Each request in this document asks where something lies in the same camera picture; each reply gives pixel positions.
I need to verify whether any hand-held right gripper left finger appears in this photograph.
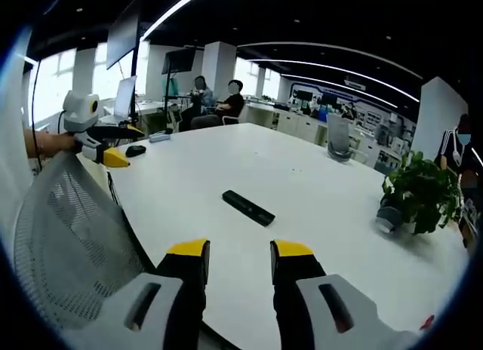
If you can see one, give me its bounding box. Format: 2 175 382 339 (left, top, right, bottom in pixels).
81 238 211 350

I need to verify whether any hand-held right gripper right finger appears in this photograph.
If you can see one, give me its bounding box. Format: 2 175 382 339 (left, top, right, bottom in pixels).
269 238 422 350

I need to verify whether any black remote control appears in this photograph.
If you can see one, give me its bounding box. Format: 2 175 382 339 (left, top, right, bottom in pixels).
221 189 276 226

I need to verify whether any person's left hand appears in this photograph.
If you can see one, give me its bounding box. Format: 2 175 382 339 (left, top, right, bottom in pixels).
24 130 78 159

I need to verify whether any white laptop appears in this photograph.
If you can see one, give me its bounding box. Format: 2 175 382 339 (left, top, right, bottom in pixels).
98 75 138 125

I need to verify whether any black monitor stand pole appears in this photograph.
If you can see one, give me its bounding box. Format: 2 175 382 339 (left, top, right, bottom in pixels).
129 40 141 119

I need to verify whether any large black monitor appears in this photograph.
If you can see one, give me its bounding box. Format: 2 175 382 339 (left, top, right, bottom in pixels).
106 0 143 71

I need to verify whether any black screen on stand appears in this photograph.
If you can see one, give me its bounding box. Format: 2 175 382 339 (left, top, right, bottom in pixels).
161 48 197 75

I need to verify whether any grey mesh office chair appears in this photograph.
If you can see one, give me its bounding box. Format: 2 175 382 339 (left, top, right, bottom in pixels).
13 150 156 330

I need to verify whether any grey plant pot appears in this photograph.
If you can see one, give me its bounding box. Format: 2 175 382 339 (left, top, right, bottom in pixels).
376 204 404 234

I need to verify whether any white office chair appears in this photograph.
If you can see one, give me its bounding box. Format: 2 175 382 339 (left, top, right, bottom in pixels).
221 107 245 126

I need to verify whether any green potted plant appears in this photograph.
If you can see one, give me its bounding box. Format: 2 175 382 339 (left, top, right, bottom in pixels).
381 150 462 236

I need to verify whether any white cabinet row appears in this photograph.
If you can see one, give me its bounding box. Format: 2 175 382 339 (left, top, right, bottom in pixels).
245 100 378 166

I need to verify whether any black cable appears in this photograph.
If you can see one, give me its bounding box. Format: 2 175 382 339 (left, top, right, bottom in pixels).
30 59 43 170

